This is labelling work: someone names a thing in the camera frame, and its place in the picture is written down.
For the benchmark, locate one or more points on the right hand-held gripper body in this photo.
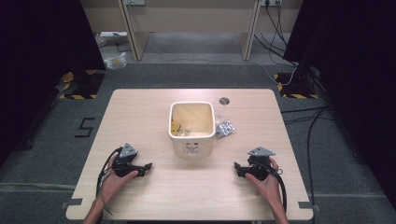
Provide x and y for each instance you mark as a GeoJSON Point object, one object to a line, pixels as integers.
{"type": "Point", "coordinates": [260, 165]}

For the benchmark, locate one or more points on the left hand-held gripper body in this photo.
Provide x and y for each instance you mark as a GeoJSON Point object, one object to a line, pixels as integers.
{"type": "Point", "coordinates": [124, 163]}

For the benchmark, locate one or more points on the person's left hand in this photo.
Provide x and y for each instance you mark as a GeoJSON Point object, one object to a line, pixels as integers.
{"type": "Point", "coordinates": [112, 185]}

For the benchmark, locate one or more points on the person's right hand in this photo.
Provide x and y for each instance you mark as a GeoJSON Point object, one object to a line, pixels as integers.
{"type": "Point", "coordinates": [269, 188]}

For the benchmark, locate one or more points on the yellow wrapper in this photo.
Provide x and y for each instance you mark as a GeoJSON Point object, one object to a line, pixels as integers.
{"type": "Point", "coordinates": [175, 127]}

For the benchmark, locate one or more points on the white square plastic bin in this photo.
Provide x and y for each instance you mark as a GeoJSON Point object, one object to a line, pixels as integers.
{"type": "Point", "coordinates": [193, 146]}

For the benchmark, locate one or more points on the grey tape strip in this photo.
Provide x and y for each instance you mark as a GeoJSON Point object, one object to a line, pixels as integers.
{"type": "Point", "coordinates": [72, 202]}
{"type": "Point", "coordinates": [308, 206]}

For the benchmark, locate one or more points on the black stand base striped tape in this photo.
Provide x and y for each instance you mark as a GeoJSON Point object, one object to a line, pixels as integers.
{"type": "Point", "coordinates": [84, 85]}
{"type": "Point", "coordinates": [295, 87]}

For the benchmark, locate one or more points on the clear plastic bag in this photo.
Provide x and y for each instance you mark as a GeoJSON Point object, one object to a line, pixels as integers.
{"type": "Point", "coordinates": [115, 61]}

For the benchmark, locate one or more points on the white power strip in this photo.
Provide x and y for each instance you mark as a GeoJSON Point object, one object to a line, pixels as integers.
{"type": "Point", "coordinates": [112, 34]}

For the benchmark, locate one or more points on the black curtain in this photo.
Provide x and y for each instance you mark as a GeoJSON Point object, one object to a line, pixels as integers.
{"type": "Point", "coordinates": [40, 62]}
{"type": "Point", "coordinates": [358, 77]}

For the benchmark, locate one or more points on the light wooden desk frame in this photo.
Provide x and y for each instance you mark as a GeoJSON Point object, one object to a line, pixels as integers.
{"type": "Point", "coordinates": [193, 15]}

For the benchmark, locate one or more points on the white wall socket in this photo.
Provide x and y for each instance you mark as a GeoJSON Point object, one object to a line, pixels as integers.
{"type": "Point", "coordinates": [270, 2]}

